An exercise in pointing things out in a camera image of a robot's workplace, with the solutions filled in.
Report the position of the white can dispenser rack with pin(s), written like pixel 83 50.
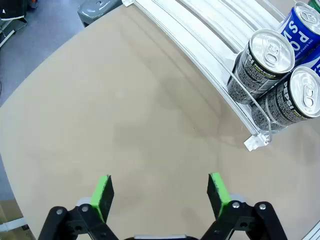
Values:
pixel 200 37

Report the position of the brown cardboard box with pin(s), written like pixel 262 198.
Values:
pixel 7 212

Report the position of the black Pepsi can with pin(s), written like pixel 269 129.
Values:
pixel 282 105
pixel 252 75

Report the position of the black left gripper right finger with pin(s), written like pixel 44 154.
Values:
pixel 220 195

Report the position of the blue Pocari Sweat can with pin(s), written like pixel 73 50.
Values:
pixel 297 37
pixel 317 63

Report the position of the black jacket on chair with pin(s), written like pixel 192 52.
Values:
pixel 12 10

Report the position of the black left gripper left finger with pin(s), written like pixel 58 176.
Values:
pixel 102 197

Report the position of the grey plastic stool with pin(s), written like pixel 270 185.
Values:
pixel 100 10

